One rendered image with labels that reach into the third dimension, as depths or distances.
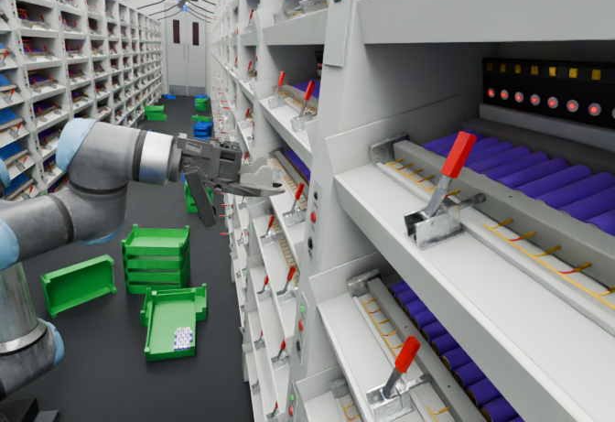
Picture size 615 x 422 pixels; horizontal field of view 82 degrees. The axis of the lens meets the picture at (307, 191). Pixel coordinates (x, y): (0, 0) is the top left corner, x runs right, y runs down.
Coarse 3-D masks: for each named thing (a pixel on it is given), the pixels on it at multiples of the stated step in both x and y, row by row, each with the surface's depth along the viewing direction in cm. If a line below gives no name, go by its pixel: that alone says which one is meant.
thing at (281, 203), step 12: (276, 144) 114; (264, 156) 115; (276, 180) 98; (288, 192) 89; (276, 204) 85; (288, 204) 83; (300, 204) 82; (276, 216) 87; (288, 228) 73; (300, 228) 72; (288, 240) 69; (300, 240) 68; (300, 252) 60; (300, 264) 60
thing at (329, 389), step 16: (336, 368) 58; (304, 384) 58; (320, 384) 59; (336, 384) 58; (304, 400) 59; (320, 400) 59; (336, 400) 57; (352, 400) 56; (320, 416) 57; (336, 416) 56; (352, 416) 55
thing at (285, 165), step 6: (276, 156) 109; (282, 156) 107; (276, 162) 107; (282, 162) 102; (288, 162) 101; (288, 168) 97; (294, 168) 96; (288, 174) 96; (294, 174) 92; (288, 180) 93; (294, 180) 90; (300, 180) 88; (288, 186) 90; (306, 186) 84; (294, 192) 86; (306, 192) 81; (300, 198) 82; (306, 198) 81
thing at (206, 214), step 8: (184, 176) 63; (192, 176) 63; (192, 184) 64; (200, 184) 64; (192, 192) 64; (200, 192) 65; (200, 200) 65; (208, 200) 66; (200, 208) 66; (208, 208) 66; (200, 216) 66; (208, 216) 67; (216, 216) 69; (208, 224) 67
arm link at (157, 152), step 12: (144, 144) 58; (156, 144) 59; (168, 144) 60; (144, 156) 58; (156, 156) 59; (168, 156) 60; (144, 168) 59; (156, 168) 59; (168, 168) 61; (144, 180) 61; (156, 180) 61
